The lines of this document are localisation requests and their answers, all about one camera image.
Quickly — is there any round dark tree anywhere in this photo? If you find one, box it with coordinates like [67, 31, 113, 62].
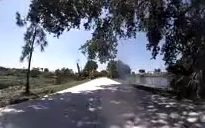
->
[82, 59, 100, 80]
[106, 59, 132, 80]

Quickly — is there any bare tree trunk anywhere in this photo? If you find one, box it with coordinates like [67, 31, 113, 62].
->
[76, 59, 82, 77]

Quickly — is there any pale concrete path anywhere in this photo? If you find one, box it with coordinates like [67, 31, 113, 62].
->
[0, 77, 205, 128]

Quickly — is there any dry grass verge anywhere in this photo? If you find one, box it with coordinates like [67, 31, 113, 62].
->
[131, 83, 178, 100]
[0, 71, 91, 110]

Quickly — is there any pond water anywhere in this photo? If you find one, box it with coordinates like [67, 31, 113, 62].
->
[127, 75, 171, 88]

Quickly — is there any row of distant bushes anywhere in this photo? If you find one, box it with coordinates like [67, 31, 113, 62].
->
[0, 63, 84, 81]

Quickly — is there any slim leaning tree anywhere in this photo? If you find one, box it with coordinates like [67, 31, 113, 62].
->
[15, 11, 49, 95]

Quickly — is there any large dark tree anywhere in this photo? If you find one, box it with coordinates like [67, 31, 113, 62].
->
[25, 0, 205, 102]

